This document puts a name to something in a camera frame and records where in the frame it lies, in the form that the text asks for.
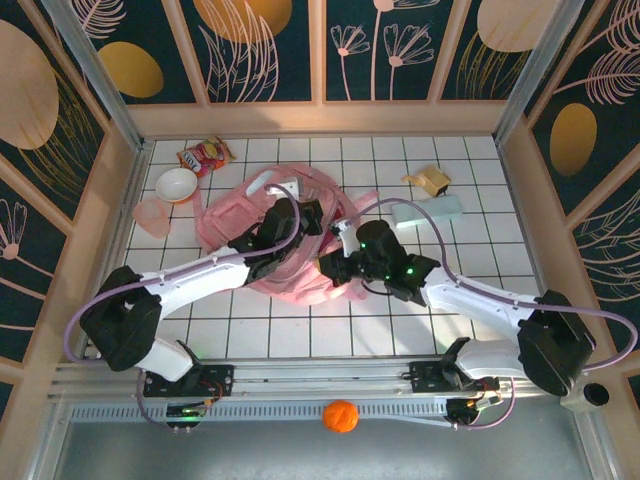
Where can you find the red and yellow snack bag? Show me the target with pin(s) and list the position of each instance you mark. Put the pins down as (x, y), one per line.
(205, 157)

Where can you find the black knob on grey block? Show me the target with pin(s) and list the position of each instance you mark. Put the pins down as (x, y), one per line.
(595, 394)

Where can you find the black control board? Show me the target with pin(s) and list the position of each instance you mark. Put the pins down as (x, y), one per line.
(187, 415)
(470, 410)

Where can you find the translucent pink plastic cup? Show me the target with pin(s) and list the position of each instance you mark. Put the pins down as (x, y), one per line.
(150, 217)

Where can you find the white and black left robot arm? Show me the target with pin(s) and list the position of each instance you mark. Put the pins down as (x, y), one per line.
(200, 277)

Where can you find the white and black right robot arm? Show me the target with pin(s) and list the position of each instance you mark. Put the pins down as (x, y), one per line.
(480, 300)

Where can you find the orange ball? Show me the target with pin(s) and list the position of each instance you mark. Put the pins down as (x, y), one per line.
(340, 416)

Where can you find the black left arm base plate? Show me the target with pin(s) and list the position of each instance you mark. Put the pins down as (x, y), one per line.
(220, 380)

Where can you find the pink school backpack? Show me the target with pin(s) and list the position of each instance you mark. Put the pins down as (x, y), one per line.
(230, 220)

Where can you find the aluminium frame post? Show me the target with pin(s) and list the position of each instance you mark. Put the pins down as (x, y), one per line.
(95, 70)
(540, 65)

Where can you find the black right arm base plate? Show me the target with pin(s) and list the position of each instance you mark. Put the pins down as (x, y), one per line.
(425, 375)

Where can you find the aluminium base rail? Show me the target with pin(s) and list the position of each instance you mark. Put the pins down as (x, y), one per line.
(325, 375)

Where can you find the aluminium side rail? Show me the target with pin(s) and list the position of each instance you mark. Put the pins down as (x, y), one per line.
(117, 250)

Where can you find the white bowl with orange outside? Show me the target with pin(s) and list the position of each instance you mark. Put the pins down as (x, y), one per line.
(175, 185)

